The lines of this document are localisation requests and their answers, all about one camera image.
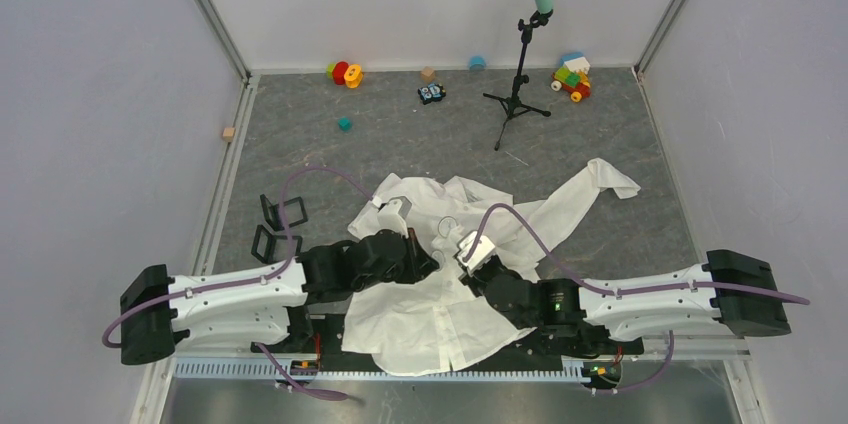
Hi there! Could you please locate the white button shirt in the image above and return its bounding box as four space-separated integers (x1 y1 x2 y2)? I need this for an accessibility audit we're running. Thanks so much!
342 158 641 376

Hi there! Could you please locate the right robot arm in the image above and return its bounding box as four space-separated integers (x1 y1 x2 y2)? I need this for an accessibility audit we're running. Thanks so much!
460 250 791 352

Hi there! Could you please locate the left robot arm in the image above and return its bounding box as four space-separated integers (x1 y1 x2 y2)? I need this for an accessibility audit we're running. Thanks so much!
116 229 439 366

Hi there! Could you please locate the teal small cube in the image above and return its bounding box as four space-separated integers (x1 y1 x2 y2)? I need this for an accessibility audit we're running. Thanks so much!
338 118 352 132

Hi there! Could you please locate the small black toy car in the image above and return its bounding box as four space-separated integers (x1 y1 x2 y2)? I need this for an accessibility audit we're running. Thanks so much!
417 83 446 105

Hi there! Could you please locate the black tripod stand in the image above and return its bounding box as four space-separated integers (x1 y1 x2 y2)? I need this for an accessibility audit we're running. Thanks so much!
483 11 553 151

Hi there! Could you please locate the brown wooden cube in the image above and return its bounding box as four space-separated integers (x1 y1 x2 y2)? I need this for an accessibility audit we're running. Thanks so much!
420 66 436 83

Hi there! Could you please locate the blue cylinder block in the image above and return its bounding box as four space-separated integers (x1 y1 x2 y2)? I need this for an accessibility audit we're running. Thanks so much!
467 55 487 72

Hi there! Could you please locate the colourful brick toy car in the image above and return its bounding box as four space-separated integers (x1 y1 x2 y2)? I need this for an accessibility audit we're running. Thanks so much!
550 66 591 103

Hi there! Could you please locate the blue white brick block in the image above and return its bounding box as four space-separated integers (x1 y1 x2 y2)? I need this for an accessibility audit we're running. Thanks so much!
560 52 591 73

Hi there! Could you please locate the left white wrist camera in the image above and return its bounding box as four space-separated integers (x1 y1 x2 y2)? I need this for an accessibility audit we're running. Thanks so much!
376 196 412 238

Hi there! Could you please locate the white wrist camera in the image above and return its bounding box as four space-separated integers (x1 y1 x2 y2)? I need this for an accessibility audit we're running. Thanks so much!
376 196 412 238
455 231 496 275

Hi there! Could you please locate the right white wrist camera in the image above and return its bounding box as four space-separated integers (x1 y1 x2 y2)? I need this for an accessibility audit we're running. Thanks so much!
455 231 496 275

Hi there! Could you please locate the black display frame lower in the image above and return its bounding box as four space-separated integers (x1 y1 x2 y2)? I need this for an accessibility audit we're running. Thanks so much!
250 224 303 265

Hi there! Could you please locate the black display frame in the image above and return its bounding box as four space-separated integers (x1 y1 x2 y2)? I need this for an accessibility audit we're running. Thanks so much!
250 224 303 265
259 194 309 232

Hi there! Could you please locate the black display frame upper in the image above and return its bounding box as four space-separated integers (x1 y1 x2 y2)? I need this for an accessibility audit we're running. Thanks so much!
259 194 309 232

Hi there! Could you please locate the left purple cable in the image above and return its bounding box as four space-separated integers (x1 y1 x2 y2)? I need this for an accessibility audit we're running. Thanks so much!
101 165 382 404

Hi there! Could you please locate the red yellow ring toy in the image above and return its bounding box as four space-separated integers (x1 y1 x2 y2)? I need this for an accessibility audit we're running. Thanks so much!
325 61 364 89

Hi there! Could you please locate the small wooden block on rail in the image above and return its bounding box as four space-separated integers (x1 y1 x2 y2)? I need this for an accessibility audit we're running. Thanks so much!
221 127 236 143

